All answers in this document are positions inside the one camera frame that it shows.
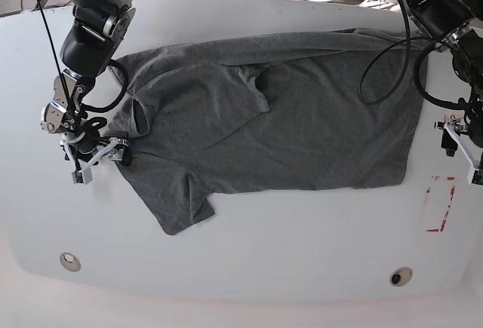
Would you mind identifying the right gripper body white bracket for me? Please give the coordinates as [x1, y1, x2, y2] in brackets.
[60, 135, 131, 171]

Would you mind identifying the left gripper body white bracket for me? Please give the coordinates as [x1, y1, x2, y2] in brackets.
[434, 115, 482, 172]

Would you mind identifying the grey T-shirt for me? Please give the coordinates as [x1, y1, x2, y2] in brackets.
[105, 29, 426, 235]

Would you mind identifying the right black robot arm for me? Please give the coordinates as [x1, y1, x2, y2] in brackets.
[41, 0, 135, 184]

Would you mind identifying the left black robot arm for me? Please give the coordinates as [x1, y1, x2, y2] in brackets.
[398, 0, 482, 185]

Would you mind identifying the red tape rectangle marking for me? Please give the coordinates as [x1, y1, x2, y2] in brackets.
[421, 176, 456, 233]

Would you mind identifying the left round table grommet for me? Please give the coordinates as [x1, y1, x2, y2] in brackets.
[60, 253, 82, 272]

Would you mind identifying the round table grommet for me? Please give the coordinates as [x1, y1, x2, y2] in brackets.
[60, 253, 82, 272]
[389, 267, 413, 287]

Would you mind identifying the right round table grommet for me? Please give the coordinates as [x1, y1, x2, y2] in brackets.
[389, 267, 413, 287]

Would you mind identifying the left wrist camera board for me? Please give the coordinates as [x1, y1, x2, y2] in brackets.
[467, 167, 483, 185]

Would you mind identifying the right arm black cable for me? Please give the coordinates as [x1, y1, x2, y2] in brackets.
[22, 0, 129, 136]

